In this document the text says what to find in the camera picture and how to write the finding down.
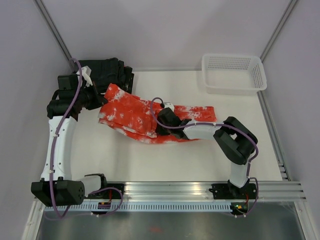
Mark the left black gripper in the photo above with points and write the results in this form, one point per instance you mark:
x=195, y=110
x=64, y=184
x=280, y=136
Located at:
x=98, y=100

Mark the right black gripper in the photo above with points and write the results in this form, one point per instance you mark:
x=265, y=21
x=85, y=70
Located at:
x=160, y=131

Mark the orange white tie-dye trousers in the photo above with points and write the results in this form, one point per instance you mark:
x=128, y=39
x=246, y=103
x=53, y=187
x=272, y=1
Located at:
x=131, y=116

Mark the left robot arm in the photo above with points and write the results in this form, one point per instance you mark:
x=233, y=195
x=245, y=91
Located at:
x=56, y=186

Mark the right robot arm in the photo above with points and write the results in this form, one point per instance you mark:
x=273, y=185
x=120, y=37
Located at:
x=238, y=144

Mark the folded black trousers top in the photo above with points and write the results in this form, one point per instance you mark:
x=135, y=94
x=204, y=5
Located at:
x=97, y=66

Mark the folded black white-speckled trousers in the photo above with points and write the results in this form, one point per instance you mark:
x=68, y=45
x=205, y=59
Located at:
x=128, y=77

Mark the white perforated plastic basket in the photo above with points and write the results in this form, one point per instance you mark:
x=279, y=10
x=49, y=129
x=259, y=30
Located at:
x=233, y=74

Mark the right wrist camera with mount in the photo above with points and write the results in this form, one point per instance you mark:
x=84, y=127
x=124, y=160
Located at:
x=166, y=104

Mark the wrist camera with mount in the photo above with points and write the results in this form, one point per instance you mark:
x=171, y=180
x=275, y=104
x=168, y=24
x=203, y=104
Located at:
x=85, y=79
x=166, y=104

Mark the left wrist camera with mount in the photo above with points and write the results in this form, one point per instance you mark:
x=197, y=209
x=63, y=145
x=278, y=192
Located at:
x=85, y=79

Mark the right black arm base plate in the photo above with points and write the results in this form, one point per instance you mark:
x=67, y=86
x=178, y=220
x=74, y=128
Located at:
x=225, y=191

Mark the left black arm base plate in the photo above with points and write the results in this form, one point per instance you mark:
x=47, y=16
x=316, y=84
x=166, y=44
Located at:
x=114, y=192

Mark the white slotted cable duct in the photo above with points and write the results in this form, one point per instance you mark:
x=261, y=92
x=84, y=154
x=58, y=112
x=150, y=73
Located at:
x=140, y=206

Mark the left aluminium frame post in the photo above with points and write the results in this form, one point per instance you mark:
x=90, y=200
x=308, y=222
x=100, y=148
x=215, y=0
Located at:
x=54, y=31

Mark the aluminium frame post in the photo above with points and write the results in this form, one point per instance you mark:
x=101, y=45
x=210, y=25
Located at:
x=54, y=31
x=291, y=6

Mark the aluminium front rail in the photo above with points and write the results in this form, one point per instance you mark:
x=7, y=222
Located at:
x=199, y=191

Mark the right aluminium frame post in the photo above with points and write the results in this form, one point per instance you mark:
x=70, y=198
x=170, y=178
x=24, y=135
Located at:
x=291, y=6

